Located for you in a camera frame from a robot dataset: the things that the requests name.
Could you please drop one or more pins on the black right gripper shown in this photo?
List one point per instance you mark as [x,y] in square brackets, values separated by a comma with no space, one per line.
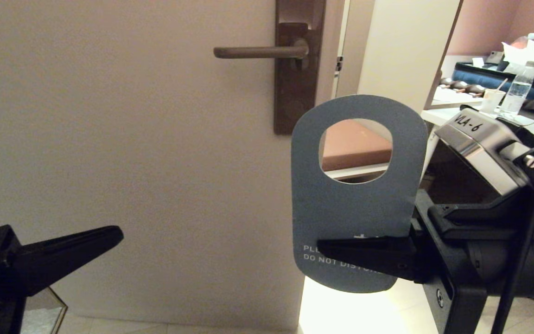
[448,260]

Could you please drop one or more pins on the blue and white door hanger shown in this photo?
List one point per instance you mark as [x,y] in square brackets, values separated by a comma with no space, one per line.
[355,213]

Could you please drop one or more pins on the brown door lock plate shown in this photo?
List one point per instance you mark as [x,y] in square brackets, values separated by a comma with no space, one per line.
[295,102]

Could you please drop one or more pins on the white table with round legs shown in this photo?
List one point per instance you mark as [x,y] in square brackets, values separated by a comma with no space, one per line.
[438,116]

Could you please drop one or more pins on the dark round object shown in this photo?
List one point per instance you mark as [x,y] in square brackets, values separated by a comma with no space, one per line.
[459,85]
[475,89]
[446,82]

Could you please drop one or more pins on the white paper cup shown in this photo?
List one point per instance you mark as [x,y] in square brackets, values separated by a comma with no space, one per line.
[492,102]

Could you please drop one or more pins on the white bench shelf cabinet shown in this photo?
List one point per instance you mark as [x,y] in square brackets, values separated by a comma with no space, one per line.
[401,55]

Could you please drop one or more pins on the dark blue long tray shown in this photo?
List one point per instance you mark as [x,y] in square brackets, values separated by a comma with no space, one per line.
[480,76]

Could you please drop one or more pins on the wooden stirring stick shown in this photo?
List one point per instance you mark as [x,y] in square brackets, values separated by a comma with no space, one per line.
[502,84]

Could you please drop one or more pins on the clear plastic water bottle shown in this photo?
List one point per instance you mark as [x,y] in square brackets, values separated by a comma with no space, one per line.
[517,93]

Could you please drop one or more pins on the small white tag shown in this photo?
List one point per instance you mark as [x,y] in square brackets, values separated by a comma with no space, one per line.
[478,61]

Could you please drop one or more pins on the small grey object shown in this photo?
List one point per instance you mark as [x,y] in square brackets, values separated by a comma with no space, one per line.
[495,57]

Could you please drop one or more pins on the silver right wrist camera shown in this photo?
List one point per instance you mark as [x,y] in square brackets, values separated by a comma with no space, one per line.
[480,148]

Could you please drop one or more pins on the white topped wall counter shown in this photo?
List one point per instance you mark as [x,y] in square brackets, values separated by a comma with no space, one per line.
[454,96]

